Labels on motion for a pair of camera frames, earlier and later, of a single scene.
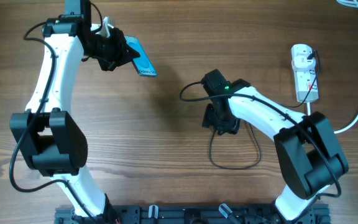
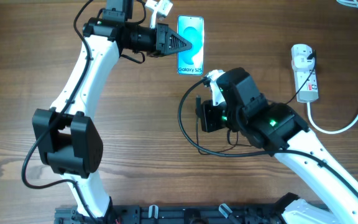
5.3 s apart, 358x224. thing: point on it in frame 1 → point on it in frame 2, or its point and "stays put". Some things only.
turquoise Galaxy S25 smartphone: [142, 63] → [191, 61]
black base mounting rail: [196, 214] stays put
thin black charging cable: [258, 149] → [311, 58]
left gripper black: [123, 53] → [162, 42]
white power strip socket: [303, 61] stays put
